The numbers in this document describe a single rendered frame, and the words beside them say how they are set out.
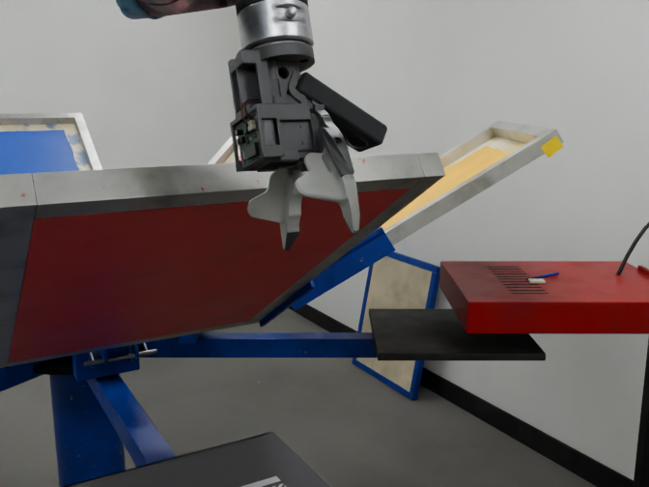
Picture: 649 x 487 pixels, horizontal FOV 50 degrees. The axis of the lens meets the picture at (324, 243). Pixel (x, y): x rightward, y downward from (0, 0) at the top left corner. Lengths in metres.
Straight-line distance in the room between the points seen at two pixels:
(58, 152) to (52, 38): 2.30
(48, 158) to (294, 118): 2.55
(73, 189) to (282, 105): 0.25
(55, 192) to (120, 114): 4.74
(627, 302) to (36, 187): 1.57
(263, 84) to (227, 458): 0.88
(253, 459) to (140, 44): 4.48
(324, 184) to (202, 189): 0.21
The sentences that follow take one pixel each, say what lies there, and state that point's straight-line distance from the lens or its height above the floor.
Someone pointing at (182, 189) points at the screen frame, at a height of 1.53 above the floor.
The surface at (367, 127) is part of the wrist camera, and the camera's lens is 0.75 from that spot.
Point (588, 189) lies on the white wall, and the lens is 3.05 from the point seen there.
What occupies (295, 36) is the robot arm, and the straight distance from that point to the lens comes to 0.71.
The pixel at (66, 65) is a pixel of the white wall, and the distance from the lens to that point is 5.45.
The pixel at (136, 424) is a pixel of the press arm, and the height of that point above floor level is 0.92.
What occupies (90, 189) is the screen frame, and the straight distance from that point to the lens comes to 0.79.
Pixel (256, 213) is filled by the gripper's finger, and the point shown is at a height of 1.51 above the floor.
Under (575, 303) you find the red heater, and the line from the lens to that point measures 1.94.
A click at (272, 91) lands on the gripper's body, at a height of 1.64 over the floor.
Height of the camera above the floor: 1.64
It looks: 12 degrees down
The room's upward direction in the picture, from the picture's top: straight up
